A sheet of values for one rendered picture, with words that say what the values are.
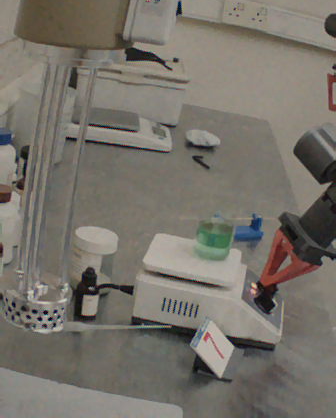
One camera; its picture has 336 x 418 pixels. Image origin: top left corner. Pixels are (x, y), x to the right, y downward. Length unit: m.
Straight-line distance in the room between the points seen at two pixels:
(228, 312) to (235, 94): 1.54
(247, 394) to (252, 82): 1.67
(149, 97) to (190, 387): 1.31
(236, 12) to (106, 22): 1.82
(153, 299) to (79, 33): 0.52
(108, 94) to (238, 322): 1.20
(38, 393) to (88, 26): 0.41
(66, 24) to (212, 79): 1.92
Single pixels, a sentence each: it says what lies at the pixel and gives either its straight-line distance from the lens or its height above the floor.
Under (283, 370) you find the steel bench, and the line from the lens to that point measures 1.01.
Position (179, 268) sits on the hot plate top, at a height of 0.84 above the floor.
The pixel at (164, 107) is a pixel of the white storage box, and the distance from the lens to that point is 2.15.
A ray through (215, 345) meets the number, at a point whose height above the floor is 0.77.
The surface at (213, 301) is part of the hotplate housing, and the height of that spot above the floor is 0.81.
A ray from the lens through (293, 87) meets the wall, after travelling 2.52.
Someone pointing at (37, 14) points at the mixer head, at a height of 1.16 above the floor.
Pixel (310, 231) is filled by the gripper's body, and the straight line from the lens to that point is 1.07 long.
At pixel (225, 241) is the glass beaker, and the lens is 1.06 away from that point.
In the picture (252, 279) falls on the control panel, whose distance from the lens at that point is 1.12.
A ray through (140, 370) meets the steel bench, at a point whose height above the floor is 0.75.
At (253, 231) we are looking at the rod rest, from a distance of 1.46.
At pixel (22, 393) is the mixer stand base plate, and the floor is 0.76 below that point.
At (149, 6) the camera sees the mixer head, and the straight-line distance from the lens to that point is 0.60.
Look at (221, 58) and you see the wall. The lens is 2.49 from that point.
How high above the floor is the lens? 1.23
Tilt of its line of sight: 17 degrees down
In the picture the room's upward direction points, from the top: 11 degrees clockwise
